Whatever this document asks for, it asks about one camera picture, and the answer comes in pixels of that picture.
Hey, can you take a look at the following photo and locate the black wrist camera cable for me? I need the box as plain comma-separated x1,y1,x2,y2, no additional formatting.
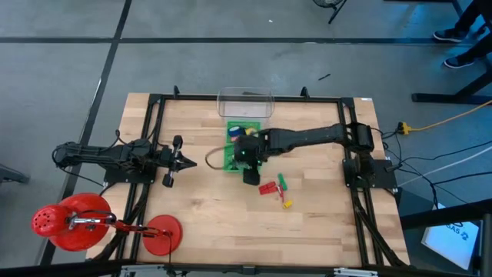
204,145,236,171

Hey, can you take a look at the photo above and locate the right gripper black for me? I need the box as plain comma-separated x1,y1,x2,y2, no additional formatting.
233,130,270,187

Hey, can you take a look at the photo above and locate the white printed board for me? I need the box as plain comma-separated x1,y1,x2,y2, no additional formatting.
421,221,481,271

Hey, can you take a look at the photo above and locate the white floor cable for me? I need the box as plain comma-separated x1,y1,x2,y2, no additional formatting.
399,145,492,186

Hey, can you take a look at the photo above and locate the silver frame bracket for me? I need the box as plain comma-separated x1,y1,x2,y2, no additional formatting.
118,264,170,277
333,268,380,277

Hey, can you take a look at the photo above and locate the person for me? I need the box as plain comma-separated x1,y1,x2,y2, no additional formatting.
433,0,492,70

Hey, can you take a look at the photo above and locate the clear plastic bin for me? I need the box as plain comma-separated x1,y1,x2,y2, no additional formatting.
216,86,276,118

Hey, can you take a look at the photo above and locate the yellow extension cord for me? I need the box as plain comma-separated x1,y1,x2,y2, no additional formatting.
397,98,492,135

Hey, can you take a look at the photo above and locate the black table base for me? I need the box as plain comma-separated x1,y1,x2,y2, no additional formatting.
411,57,492,105

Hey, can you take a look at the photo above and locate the black neighbouring table frame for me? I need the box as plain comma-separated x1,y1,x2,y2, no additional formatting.
399,198,492,277

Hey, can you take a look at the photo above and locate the grey chair base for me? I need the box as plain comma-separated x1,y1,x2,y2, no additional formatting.
0,163,31,185

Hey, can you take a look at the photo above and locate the black floor cable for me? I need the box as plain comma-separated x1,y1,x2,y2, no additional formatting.
395,130,492,211
391,140,492,165

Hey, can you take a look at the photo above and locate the red desk lamp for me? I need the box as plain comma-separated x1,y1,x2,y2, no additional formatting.
30,192,184,257

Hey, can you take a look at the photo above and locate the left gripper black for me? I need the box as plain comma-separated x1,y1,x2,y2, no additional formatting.
157,134,198,189

